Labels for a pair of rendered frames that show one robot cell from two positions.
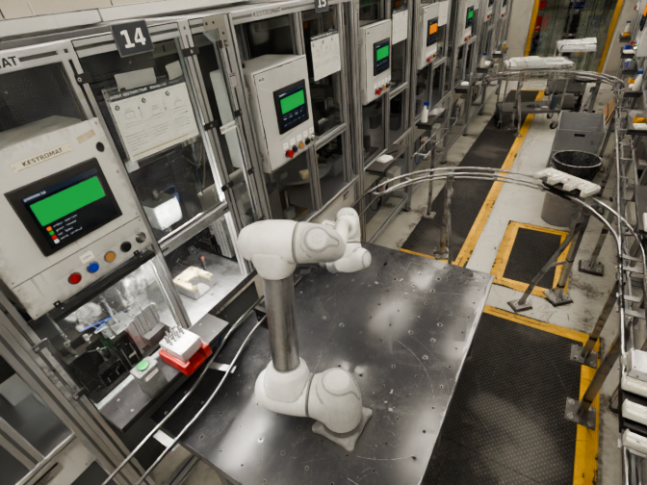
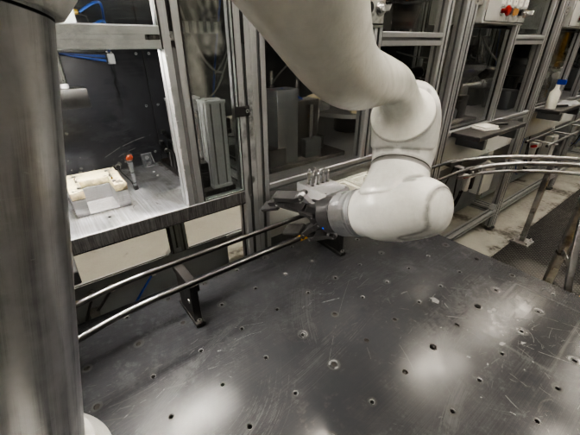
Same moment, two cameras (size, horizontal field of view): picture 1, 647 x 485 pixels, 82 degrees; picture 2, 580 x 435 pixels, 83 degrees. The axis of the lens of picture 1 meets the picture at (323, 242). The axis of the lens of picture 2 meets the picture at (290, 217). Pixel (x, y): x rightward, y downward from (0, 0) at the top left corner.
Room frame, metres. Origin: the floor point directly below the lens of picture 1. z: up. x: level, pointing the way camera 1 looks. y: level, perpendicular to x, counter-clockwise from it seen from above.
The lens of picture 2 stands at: (0.80, -0.10, 1.30)
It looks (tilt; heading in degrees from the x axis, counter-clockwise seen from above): 28 degrees down; 17
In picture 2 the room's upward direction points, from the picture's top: straight up
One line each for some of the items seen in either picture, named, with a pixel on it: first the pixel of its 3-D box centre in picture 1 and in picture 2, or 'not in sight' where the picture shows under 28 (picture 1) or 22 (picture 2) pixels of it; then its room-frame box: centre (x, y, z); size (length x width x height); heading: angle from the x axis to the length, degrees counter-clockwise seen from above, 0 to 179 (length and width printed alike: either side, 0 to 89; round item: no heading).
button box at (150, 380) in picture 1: (147, 374); not in sight; (0.89, 0.70, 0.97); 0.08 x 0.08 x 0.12; 55
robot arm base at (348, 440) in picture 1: (344, 413); not in sight; (0.81, -0.01, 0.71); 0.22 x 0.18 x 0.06; 145
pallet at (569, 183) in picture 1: (564, 185); not in sight; (2.13, -1.63, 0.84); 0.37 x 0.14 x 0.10; 23
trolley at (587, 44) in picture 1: (570, 71); not in sight; (6.34, -4.34, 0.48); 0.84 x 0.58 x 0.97; 153
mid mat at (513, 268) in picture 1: (533, 255); not in sight; (2.43, -1.77, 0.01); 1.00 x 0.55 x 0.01; 145
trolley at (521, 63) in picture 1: (531, 90); not in sight; (5.53, -3.28, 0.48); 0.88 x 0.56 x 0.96; 73
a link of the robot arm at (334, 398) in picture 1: (336, 396); not in sight; (0.80, 0.02, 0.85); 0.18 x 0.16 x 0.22; 74
